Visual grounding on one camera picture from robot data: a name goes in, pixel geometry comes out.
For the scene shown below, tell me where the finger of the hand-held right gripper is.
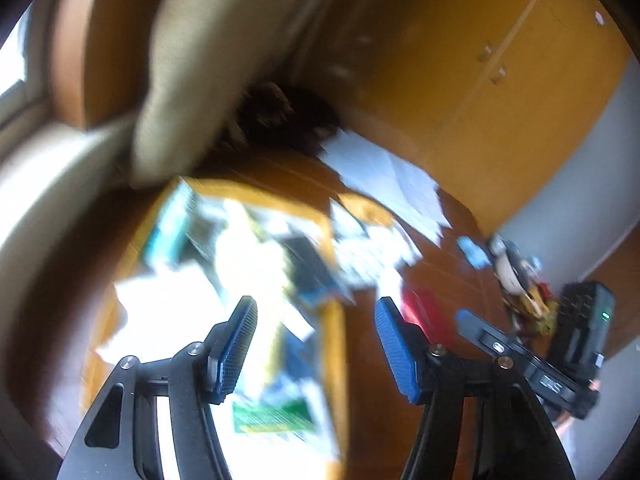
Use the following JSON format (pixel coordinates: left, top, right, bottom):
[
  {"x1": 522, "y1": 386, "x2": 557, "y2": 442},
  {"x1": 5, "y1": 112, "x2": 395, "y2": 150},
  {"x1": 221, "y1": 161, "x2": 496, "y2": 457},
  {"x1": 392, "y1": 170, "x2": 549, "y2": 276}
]
[{"x1": 455, "y1": 310, "x2": 601, "y2": 419}]

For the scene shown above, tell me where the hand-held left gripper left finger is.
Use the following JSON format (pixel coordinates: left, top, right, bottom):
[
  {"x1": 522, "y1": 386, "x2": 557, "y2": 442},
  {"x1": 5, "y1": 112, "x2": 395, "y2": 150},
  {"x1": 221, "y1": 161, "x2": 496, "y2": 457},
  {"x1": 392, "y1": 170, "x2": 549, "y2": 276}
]
[{"x1": 57, "y1": 296, "x2": 259, "y2": 480}]

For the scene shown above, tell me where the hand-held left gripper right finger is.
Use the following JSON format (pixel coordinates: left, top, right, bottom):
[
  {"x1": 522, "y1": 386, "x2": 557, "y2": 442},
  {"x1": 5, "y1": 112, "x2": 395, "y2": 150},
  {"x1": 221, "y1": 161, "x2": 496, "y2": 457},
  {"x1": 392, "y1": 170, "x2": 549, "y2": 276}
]
[{"x1": 374, "y1": 297, "x2": 576, "y2": 480}]

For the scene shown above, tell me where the yellow cardboard box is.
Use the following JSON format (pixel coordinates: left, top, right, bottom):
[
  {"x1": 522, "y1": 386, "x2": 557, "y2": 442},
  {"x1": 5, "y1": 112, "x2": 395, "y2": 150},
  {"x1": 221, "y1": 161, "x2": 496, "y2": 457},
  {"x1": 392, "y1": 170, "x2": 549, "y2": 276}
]
[{"x1": 82, "y1": 176, "x2": 351, "y2": 466}]

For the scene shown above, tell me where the yellow toy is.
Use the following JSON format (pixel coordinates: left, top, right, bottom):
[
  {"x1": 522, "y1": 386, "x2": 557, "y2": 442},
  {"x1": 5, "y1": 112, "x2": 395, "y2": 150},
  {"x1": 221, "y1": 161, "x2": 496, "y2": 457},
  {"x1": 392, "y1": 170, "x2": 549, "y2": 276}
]
[{"x1": 505, "y1": 282, "x2": 560, "y2": 337}]

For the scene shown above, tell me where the red packet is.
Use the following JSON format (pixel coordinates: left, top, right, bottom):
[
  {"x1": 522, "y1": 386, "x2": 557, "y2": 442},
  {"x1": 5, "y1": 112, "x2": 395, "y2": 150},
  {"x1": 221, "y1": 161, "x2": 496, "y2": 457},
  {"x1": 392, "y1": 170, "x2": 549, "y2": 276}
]
[{"x1": 401, "y1": 286, "x2": 452, "y2": 343}]

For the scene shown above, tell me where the green and white packet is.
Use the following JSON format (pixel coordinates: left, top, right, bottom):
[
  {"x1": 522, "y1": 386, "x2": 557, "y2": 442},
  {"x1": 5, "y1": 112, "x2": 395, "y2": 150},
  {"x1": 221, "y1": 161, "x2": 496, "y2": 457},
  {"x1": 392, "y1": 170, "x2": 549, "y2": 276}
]
[{"x1": 231, "y1": 394, "x2": 322, "y2": 442}]

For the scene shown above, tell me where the cartoon print tissue pack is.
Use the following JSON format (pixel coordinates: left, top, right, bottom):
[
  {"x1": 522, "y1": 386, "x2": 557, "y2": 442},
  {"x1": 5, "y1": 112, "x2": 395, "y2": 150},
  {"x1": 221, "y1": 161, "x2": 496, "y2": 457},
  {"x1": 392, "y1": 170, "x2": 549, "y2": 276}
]
[{"x1": 329, "y1": 205, "x2": 423, "y2": 288}]

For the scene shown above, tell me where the blue crumpled object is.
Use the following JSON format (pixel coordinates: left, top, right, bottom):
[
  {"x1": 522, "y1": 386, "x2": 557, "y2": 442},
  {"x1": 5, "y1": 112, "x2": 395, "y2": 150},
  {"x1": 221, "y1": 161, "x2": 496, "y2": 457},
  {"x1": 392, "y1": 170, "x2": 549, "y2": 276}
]
[{"x1": 456, "y1": 236, "x2": 492, "y2": 270}]

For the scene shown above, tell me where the yellow padded envelope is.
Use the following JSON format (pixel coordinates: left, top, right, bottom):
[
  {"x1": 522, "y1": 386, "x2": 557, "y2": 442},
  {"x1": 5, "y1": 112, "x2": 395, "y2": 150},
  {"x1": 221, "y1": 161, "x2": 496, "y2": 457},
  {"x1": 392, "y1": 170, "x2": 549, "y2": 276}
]
[{"x1": 339, "y1": 191, "x2": 397, "y2": 227}]

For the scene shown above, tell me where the pile of white papers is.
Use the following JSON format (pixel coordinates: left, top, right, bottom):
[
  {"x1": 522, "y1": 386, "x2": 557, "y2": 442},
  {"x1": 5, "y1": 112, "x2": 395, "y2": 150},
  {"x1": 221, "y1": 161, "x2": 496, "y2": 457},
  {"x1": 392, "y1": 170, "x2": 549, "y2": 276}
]
[{"x1": 317, "y1": 129, "x2": 451, "y2": 247}]

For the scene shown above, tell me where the dark fringed cloth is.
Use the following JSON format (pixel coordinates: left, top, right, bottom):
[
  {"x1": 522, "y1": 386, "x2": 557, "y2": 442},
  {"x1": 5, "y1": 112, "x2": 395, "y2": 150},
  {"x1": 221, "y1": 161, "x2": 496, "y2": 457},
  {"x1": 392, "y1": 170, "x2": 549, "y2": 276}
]
[{"x1": 220, "y1": 77, "x2": 346, "y2": 157}]

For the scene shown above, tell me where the yellow wooden cabinet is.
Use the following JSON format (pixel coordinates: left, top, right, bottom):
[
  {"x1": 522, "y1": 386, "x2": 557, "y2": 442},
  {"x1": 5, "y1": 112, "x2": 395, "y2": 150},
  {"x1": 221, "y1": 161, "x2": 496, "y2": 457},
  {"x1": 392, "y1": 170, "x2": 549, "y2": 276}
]
[{"x1": 295, "y1": 0, "x2": 633, "y2": 235}]

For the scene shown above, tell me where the beige curtain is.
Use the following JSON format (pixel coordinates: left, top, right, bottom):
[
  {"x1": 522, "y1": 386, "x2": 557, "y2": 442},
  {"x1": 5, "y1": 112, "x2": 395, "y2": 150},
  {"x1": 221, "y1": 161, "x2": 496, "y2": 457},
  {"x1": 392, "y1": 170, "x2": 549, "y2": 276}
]
[{"x1": 0, "y1": 0, "x2": 351, "y2": 261}]

